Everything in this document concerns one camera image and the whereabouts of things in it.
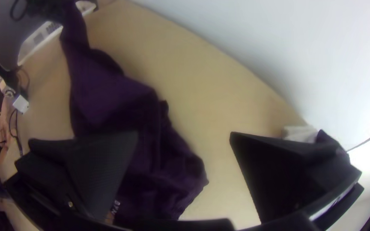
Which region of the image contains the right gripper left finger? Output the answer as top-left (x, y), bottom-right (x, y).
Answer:
top-left (14, 130), bottom-right (140, 222)

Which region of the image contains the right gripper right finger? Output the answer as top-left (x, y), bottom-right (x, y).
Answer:
top-left (229, 130), bottom-right (363, 225)

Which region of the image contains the black t-shirt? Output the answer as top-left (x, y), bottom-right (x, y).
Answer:
top-left (58, 0), bottom-right (210, 227)

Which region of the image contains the heap of clothes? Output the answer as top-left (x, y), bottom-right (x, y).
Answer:
top-left (282, 124), bottom-right (351, 158)

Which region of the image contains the white laundry basket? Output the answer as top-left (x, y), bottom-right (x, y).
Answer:
top-left (17, 0), bottom-right (98, 66)

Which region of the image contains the black cable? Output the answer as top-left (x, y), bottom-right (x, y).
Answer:
top-left (9, 108), bottom-right (24, 158)

